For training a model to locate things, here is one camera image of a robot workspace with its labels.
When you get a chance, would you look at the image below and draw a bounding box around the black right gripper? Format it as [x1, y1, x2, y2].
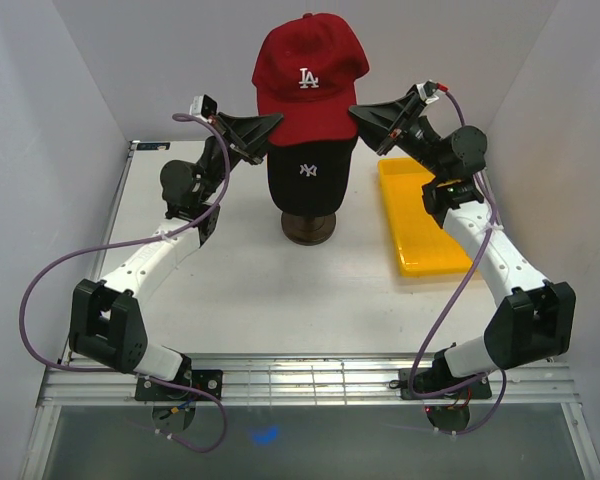
[341, 92, 446, 180]

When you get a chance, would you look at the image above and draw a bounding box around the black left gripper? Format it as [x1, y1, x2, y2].
[196, 113, 286, 202]

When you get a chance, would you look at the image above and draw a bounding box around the black NY baseball cap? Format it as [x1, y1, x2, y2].
[266, 137, 357, 217]

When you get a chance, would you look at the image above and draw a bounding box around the red baseball cap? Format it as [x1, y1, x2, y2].
[252, 13, 369, 147]

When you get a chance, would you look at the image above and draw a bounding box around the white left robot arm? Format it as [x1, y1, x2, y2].
[69, 113, 283, 400]

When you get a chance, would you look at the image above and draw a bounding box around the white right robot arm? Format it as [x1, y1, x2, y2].
[349, 81, 576, 399]

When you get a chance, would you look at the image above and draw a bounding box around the beige mannequin head stand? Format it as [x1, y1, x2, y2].
[281, 212, 336, 246]

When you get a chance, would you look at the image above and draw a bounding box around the yellow plastic tray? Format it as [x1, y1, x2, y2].
[377, 157, 471, 278]

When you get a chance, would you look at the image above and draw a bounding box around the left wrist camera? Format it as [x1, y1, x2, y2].
[189, 94, 218, 120]

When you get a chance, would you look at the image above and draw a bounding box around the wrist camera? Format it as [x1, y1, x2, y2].
[416, 80, 448, 105]
[189, 94, 218, 120]

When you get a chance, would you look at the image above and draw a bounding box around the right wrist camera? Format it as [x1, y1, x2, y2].
[416, 80, 448, 105]

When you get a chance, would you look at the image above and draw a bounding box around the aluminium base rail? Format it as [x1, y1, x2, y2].
[38, 354, 580, 407]

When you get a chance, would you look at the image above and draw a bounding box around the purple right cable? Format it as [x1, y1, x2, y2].
[407, 89, 506, 401]

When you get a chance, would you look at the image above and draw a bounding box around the purple cable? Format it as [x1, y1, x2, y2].
[18, 112, 231, 374]
[407, 89, 506, 401]

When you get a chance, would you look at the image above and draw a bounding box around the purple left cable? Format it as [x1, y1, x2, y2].
[18, 112, 231, 374]

